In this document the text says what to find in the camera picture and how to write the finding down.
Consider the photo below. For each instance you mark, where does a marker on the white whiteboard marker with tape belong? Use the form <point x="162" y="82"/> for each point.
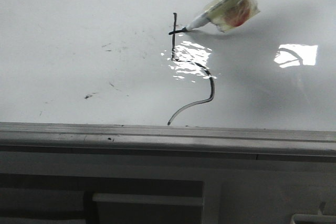
<point x="225" y="14"/>

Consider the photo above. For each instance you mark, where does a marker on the white tray corner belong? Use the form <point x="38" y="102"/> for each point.
<point x="310" y="218"/>

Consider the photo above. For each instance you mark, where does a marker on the white whiteboard with aluminium frame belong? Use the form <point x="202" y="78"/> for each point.
<point x="108" y="72"/>

